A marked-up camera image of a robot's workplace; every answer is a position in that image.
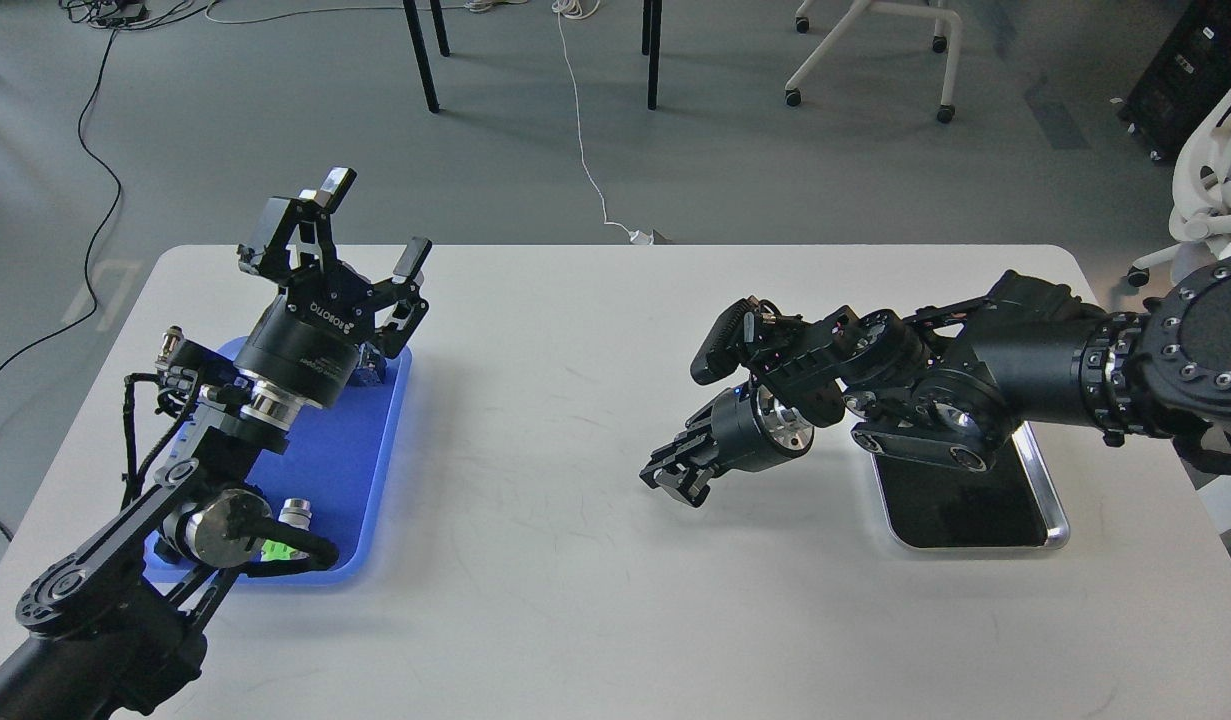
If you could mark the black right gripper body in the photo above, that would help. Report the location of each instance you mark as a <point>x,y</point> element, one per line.
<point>749,429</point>

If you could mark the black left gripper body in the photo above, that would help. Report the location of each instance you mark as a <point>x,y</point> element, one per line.
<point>306,342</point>

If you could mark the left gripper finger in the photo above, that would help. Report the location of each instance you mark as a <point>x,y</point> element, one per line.
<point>292,243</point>
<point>402,293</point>

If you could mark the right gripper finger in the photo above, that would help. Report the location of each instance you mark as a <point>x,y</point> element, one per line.
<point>695,497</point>
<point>685,462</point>

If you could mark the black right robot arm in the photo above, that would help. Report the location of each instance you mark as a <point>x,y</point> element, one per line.
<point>948,386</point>

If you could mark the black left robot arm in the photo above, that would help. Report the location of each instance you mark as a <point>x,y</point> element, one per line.
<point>120,622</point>

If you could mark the blue plastic tray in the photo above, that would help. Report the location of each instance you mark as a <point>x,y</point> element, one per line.
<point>337,460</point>

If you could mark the shiny metal tray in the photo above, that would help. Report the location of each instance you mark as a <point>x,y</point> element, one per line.
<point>1011,508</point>

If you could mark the white chair base with castors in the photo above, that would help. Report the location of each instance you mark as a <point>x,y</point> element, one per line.
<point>946,42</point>

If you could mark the white office chair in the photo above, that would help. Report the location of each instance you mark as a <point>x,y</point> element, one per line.
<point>1200,220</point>

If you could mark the black equipment case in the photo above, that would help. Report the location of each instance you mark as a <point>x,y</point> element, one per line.
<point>1188,76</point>

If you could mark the grey switch with green block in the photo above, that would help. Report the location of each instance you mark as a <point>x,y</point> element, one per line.
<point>296,512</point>

